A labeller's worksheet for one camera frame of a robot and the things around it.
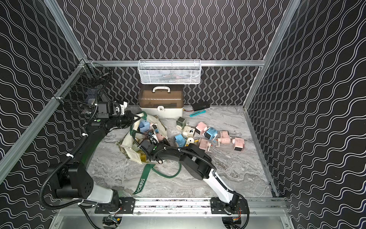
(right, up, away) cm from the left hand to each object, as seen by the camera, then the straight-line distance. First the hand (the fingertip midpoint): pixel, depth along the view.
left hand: (138, 114), depth 80 cm
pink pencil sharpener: (+37, -9, +20) cm, 43 cm away
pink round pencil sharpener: (+53, -15, +15) cm, 58 cm away
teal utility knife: (+36, +2, +36) cm, 51 cm away
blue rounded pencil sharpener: (+23, -16, +13) cm, 31 cm away
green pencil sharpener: (+23, -5, +20) cm, 31 cm away
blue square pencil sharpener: (+44, -12, +17) cm, 48 cm away
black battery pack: (+40, +9, +40) cm, 57 cm away
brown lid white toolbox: (+8, +12, +33) cm, 37 cm away
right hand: (+9, -18, +16) cm, 26 cm away
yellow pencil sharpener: (+30, -16, +12) cm, 36 cm away
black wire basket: (-42, +15, +12) cm, 46 cm away
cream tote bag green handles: (-4, -17, -2) cm, 18 cm away
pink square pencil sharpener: (+61, -19, +12) cm, 65 cm away
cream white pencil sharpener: (+29, -11, +20) cm, 37 cm away
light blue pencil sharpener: (0, -7, +12) cm, 14 cm away
